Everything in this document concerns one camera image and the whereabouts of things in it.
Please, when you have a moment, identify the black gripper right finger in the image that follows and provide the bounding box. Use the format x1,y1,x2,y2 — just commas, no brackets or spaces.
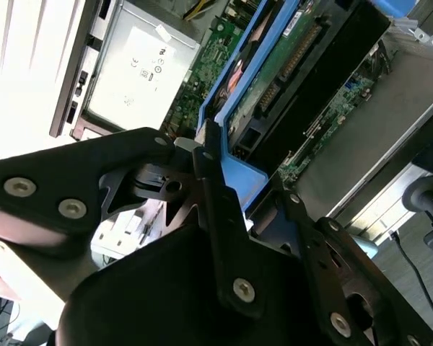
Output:
276,179,433,346

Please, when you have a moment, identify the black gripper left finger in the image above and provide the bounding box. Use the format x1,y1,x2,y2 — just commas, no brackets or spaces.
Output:
0,120,267,319

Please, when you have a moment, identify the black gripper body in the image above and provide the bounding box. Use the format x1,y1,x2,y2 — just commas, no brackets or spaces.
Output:
56,225,329,346

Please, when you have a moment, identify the hard disk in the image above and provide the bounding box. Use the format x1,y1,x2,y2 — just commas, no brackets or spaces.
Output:
197,0,424,246

